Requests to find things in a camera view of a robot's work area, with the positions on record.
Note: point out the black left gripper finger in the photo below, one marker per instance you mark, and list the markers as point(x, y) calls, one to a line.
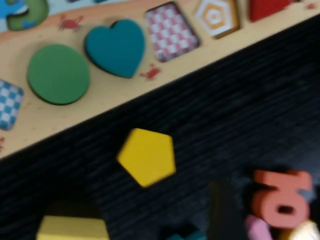
point(227, 212)

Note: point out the yellow pentagon piece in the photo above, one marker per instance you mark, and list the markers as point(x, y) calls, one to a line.
point(147, 157)

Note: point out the pink trapezoid piece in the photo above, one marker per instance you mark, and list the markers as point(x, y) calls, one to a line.
point(257, 230)

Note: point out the teal number four piece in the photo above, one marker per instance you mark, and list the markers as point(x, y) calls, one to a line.
point(187, 236)

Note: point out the orange number ten piece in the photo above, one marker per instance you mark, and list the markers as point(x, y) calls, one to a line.
point(265, 182)

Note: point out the colourful wooden puzzle board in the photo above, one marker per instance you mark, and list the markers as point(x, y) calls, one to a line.
point(175, 70)

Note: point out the teal heart piece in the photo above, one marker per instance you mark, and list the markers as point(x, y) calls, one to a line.
point(117, 47)

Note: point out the red triangle piece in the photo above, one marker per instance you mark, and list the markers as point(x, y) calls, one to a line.
point(267, 10)

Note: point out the green circle piece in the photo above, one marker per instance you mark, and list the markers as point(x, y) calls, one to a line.
point(58, 75)

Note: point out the yellow wooden cube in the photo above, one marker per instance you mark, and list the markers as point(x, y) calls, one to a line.
point(72, 228)

